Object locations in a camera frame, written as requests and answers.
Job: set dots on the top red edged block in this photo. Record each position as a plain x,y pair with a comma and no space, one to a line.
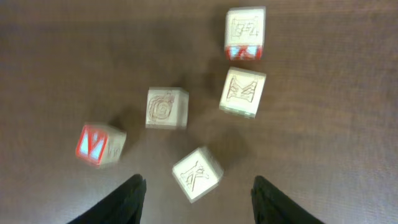
245,33

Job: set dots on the green edged M block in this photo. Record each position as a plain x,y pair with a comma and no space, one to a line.
242,92

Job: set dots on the red V letter block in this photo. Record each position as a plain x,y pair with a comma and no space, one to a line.
100,144

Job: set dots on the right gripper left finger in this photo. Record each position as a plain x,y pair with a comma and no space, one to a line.
122,206

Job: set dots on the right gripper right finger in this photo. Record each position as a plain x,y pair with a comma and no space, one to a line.
272,206

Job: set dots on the wooden K picture block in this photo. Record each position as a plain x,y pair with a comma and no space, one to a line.
198,173

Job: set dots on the red spiral picture block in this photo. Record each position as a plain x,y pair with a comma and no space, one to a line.
167,108

